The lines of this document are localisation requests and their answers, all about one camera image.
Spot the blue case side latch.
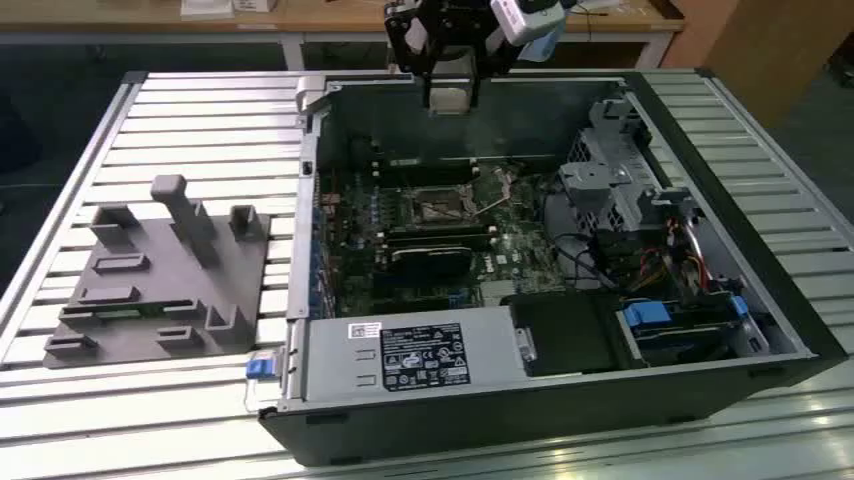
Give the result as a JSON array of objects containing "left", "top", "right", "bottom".
[{"left": 245, "top": 352, "right": 277, "bottom": 382}]

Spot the black RAM stick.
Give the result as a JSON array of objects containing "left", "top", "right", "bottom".
[
  {"left": 385, "top": 224, "right": 489, "bottom": 237},
  {"left": 385, "top": 232, "right": 493, "bottom": 247}
]

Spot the wooden cabinet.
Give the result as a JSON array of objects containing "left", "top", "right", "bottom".
[{"left": 677, "top": 0, "right": 854, "bottom": 129}]

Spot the hard disk in blue carrier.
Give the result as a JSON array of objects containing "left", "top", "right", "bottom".
[{"left": 617, "top": 298, "right": 747, "bottom": 364}]

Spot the green RAM stick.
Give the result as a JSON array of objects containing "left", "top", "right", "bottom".
[{"left": 86, "top": 303, "right": 169, "bottom": 317}]

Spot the black graphics card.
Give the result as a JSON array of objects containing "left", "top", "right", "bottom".
[{"left": 390, "top": 243, "right": 476, "bottom": 281}]

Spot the grey power supply with label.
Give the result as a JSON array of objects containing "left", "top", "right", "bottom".
[{"left": 286, "top": 305, "right": 529, "bottom": 409}]

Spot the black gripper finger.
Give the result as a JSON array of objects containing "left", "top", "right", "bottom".
[
  {"left": 414, "top": 47, "right": 440, "bottom": 110},
  {"left": 469, "top": 44, "right": 485, "bottom": 110}
]

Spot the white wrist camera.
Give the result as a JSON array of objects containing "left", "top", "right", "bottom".
[{"left": 490, "top": 0, "right": 569, "bottom": 46}]

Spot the grey metal drive cage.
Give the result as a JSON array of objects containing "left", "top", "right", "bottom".
[{"left": 558, "top": 97, "right": 702, "bottom": 236}]

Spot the green motherboard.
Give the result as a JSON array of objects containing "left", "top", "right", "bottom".
[{"left": 317, "top": 159, "right": 582, "bottom": 319}]

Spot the black internal cable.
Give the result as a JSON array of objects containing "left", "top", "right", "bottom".
[{"left": 553, "top": 232, "right": 622, "bottom": 291}]

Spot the CPU socket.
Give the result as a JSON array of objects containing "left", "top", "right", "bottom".
[{"left": 408, "top": 185, "right": 480, "bottom": 224}]

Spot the square silver CPU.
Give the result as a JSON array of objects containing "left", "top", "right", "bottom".
[{"left": 426, "top": 74, "right": 480, "bottom": 118}]

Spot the black open PC case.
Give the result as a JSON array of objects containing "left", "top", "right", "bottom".
[{"left": 257, "top": 67, "right": 851, "bottom": 469}]

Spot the grey parts rack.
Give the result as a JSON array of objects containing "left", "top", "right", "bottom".
[{"left": 41, "top": 174, "right": 274, "bottom": 370}]

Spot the wooden desk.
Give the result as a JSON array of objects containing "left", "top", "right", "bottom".
[{"left": 0, "top": 0, "right": 686, "bottom": 71}]

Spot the black drive bay cover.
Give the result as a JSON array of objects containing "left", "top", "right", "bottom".
[{"left": 508, "top": 293, "right": 629, "bottom": 377}]

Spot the thin metal locking lever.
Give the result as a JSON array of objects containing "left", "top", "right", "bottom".
[{"left": 474, "top": 192, "right": 520, "bottom": 217}]

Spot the yellow and red wire bundle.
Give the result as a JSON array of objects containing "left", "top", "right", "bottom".
[{"left": 637, "top": 249, "right": 709, "bottom": 296}]

